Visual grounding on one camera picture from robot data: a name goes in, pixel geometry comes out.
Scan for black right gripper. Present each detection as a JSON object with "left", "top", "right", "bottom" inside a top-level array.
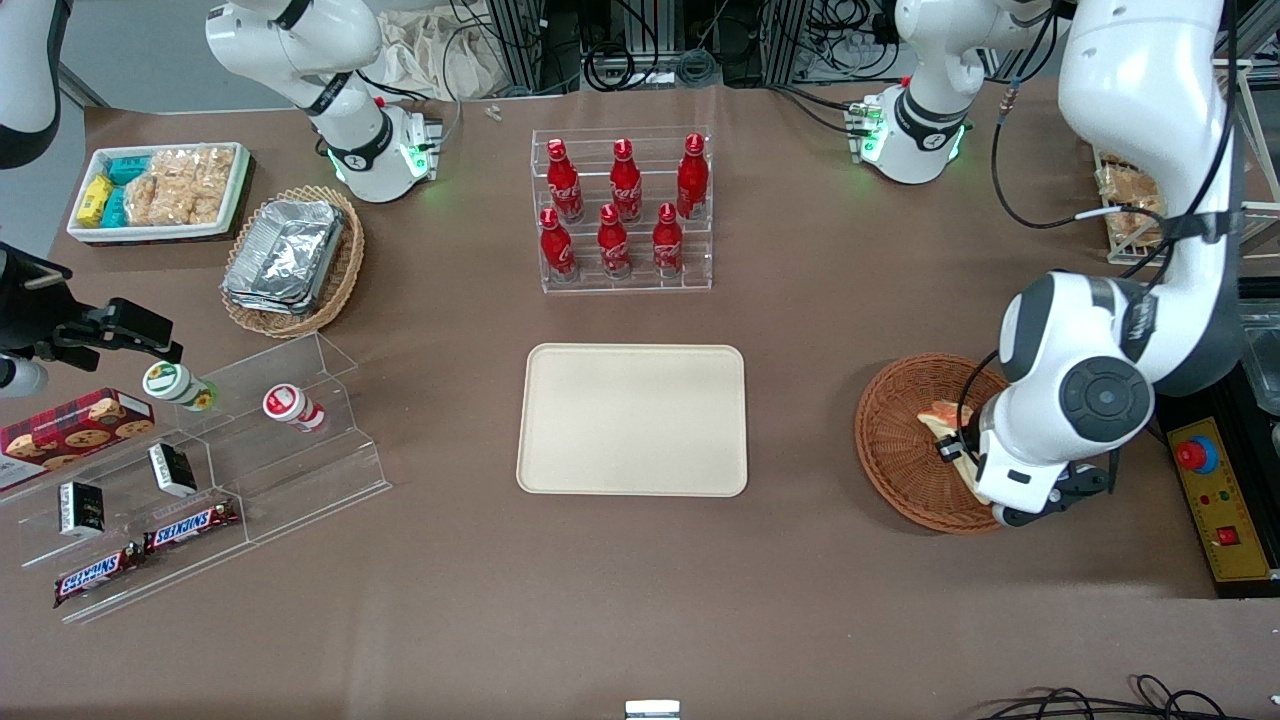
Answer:
[{"left": 0, "top": 243, "right": 184, "bottom": 363}]

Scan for triangle sandwich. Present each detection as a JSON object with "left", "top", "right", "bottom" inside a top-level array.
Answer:
[{"left": 917, "top": 400, "right": 986, "bottom": 491}]

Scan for brown round wicker basket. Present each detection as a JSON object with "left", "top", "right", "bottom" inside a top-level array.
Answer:
[{"left": 855, "top": 353, "right": 1016, "bottom": 536}]

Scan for light wicker basket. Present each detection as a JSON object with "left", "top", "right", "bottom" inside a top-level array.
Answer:
[{"left": 220, "top": 185, "right": 366, "bottom": 339}]

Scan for cream plastic tray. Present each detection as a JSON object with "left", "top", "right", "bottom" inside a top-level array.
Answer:
[{"left": 516, "top": 343, "right": 749, "bottom": 498}]

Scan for green lid yogurt cup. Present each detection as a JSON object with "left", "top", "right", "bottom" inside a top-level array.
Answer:
[{"left": 142, "top": 361, "right": 219, "bottom": 413}]

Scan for white plastic bin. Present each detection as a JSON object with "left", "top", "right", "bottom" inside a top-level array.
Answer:
[{"left": 67, "top": 142, "right": 251, "bottom": 246}]

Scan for clear bag of crackers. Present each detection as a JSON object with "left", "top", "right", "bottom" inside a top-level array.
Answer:
[
  {"left": 127, "top": 172, "right": 186, "bottom": 227},
  {"left": 160, "top": 148, "right": 236, "bottom": 226}
]

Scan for red plaid cookie box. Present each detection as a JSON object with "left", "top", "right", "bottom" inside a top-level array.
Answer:
[{"left": 0, "top": 388, "right": 156, "bottom": 491}]

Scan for yellow snack packet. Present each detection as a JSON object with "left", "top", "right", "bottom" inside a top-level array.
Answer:
[{"left": 77, "top": 175, "right": 114, "bottom": 226}]

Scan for small black snack box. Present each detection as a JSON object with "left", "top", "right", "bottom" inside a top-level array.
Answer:
[
  {"left": 58, "top": 482, "right": 107, "bottom": 539},
  {"left": 148, "top": 442, "right": 199, "bottom": 498}
]

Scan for stacked aluminium foil containers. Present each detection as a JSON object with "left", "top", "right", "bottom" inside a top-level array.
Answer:
[{"left": 223, "top": 198, "right": 346, "bottom": 317}]

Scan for red lid yogurt cup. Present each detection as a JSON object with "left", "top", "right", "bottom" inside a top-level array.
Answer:
[{"left": 262, "top": 384, "right": 328, "bottom": 434}]

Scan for clear acrylic stepped shelf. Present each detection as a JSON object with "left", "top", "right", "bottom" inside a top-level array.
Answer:
[
  {"left": 185, "top": 333, "right": 393, "bottom": 548},
  {"left": 0, "top": 400, "right": 256, "bottom": 626}
]

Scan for yellow emergency stop box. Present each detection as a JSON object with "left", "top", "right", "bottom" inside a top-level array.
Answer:
[{"left": 1160, "top": 415, "right": 1280, "bottom": 601}]

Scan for Snickers chocolate bar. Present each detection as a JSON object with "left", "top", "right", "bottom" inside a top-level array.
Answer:
[
  {"left": 143, "top": 498, "right": 241, "bottom": 554},
  {"left": 53, "top": 545, "right": 144, "bottom": 609}
]

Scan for grey metal container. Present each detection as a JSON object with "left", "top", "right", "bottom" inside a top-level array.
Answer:
[{"left": 1240, "top": 298, "right": 1280, "bottom": 416}]

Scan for clear bag of snacks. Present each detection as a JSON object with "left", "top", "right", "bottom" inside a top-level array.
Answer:
[{"left": 1095, "top": 160, "right": 1169, "bottom": 251}]

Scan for white plastic bag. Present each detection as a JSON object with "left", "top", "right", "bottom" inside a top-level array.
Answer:
[{"left": 375, "top": 8, "right": 504, "bottom": 103}]

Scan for red cola bottle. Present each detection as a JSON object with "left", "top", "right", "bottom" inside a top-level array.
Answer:
[
  {"left": 677, "top": 133, "right": 710, "bottom": 220},
  {"left": 610, "top": 139, "right": 643, "bottom": 223},
  {"left": 652, "top": 202, "right": 685, "bottom": 279},
  {"left": 540, "top": 207, "right": 578, "bottom": 283},
  {"left": 597, "top": 203, "right": 633, "bottom": 280},
  {"left": 546, "top": 138, "right": 585, "bottom": 223}
]

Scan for clear acrylic bottle rack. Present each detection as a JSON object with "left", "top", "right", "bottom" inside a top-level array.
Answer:
[{"left": 530, "top": 126, "right": 714, "bottom": 294}]

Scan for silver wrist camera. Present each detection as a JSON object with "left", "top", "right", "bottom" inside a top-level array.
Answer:
[{"left": 0, "top": 358, "right": 48, "bottom": 399}]

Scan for black floor cables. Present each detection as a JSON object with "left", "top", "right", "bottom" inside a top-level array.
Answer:
[{"left": 985, "top": 675, "right": 1256, "bottom": 720}]

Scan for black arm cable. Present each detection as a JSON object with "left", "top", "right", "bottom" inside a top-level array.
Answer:
[{"left": 990, "top": 80, "right": 1126, "bottom": 231}]

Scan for white frame snack rack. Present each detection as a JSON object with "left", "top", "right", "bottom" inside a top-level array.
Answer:
[{"left": 1093, "top": 55, "right": 1280, "bottom": 266}]

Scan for black cable bundle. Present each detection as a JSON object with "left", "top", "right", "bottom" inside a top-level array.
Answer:
[{"left": 580, "top": 0, "right": 726, "bottom": 93}]

